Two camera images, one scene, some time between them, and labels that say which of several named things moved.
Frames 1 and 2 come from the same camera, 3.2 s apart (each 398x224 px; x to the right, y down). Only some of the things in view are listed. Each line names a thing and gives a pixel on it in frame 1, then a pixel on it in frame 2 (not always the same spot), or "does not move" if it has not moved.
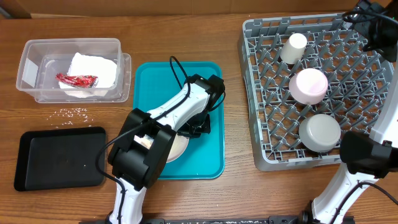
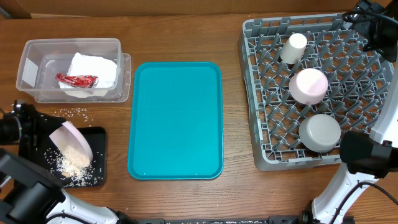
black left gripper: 189,132 → 40,124
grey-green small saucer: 319,132 does not move
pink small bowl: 308,86 does not move
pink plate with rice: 180,146 → 70,140
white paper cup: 293,50 does not move
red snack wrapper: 84,81 does not move
